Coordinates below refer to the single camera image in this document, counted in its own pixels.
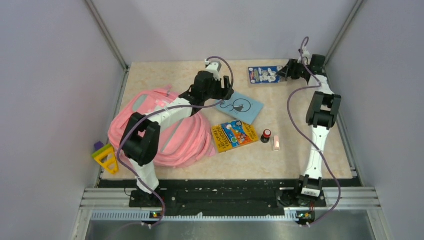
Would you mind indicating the purple block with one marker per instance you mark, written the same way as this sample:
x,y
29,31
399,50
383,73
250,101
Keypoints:
x,y
98,145

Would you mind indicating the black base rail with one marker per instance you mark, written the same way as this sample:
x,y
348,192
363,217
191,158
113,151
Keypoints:
x,y
217,198

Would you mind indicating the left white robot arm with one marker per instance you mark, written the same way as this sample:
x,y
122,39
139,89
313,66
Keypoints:
x,y
140,141

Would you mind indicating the blue cartoon book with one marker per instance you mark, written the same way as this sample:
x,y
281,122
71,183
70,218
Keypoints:
x,y
264,75

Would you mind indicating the pink student backpack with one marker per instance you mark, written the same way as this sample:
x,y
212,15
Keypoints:
x,y
180,145

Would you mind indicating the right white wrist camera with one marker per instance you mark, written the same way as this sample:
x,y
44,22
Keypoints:
x,y
304,57

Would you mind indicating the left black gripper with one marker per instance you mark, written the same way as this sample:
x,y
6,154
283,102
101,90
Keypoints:
x,y
221,91

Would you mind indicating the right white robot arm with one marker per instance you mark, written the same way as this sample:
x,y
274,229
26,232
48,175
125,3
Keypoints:
x,y
321,116

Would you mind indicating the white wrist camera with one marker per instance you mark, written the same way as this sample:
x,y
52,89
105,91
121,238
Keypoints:
x,y
213,67
304,57

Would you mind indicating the light blue book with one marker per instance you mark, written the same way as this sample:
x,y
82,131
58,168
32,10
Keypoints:
x,y
241,107

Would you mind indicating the yellow storey treehouse book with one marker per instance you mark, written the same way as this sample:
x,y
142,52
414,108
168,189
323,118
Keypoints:
x,y
231,135

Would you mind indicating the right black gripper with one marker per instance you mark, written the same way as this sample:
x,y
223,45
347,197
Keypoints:
x,y
287,72

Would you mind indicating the pink eraser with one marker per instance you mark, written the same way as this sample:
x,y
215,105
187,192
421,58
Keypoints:
x,y
276,143

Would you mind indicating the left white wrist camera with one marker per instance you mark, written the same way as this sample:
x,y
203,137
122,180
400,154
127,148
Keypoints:
x,y
213,67

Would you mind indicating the yellow triangle ruler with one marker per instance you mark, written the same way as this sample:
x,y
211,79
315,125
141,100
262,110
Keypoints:
x,y
106,158

